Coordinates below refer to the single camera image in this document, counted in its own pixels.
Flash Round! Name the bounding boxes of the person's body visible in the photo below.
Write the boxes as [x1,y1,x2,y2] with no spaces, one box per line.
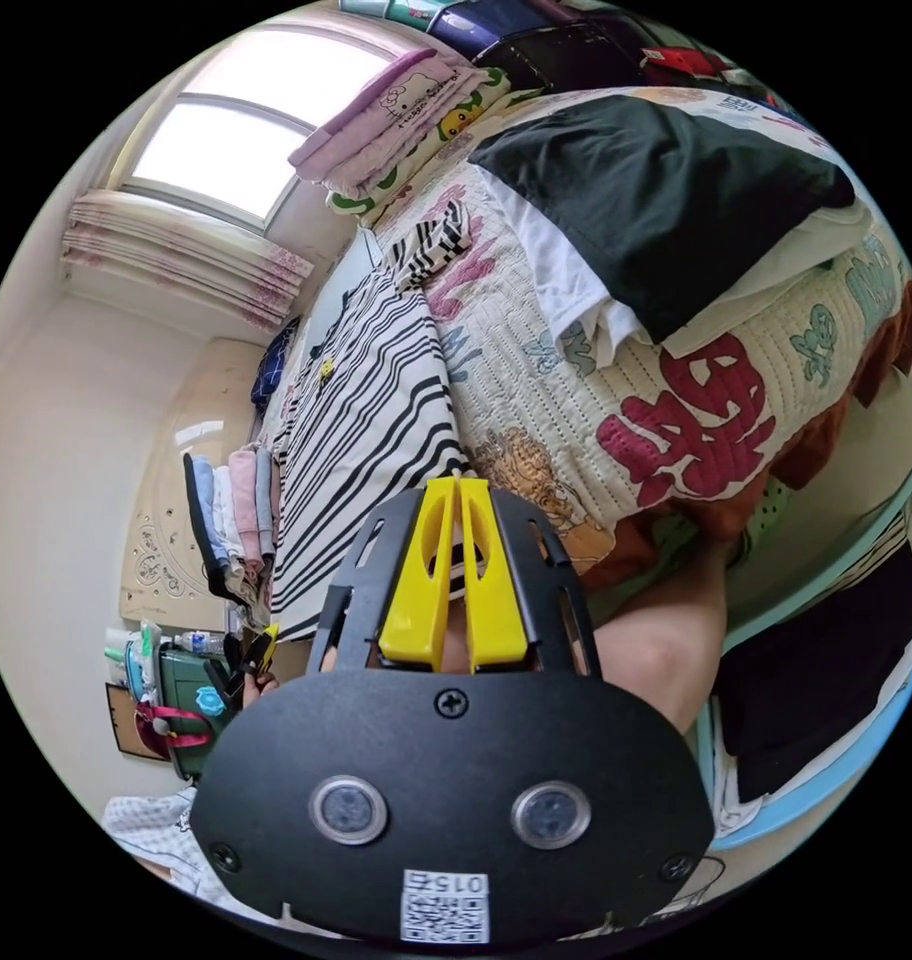
[581,524,759,738]

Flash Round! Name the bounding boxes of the green and yellow printed pillow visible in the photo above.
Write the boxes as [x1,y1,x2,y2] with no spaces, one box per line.
[324,67,514,220]

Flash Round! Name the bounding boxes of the light blue basket with clothes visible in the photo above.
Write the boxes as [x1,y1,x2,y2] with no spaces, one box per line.
[694,442,912,853]

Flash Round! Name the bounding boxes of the dark storage boxes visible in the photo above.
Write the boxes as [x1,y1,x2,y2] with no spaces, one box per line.
[341,0,772,95]

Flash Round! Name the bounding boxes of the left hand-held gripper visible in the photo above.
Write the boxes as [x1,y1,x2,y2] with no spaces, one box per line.
[204,622,282,710]

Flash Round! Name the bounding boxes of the folded purple blanket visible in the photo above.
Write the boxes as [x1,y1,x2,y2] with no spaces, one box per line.
[287,47,477,201]

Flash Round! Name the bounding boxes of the pile of black and white clothes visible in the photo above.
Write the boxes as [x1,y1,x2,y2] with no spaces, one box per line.
[467,93,859,351]

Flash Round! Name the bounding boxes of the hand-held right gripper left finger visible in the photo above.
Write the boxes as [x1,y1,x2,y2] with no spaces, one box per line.
[378,478,458,669]

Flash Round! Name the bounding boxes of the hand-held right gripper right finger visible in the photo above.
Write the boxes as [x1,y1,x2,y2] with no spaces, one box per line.
[459,479,532,671]

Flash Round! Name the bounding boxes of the pink printed curtain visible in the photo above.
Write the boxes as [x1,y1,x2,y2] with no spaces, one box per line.
[58,187,316,333]

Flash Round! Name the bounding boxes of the window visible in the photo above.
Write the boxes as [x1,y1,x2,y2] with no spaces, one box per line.
[107,22,406,235]

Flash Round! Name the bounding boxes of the pile of folded pastel clothes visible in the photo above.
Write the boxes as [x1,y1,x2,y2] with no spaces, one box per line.
[182,445,285,628]

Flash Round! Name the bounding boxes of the bed with printed quilt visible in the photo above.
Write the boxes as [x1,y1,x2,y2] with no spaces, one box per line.
[245,82,912,646]

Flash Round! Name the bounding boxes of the navy checked pillow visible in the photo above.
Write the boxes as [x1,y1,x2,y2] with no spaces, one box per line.
[250,317,303,412]

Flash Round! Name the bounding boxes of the black and white striped shirt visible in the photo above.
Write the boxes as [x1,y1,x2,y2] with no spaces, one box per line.
[266,196,474,643]

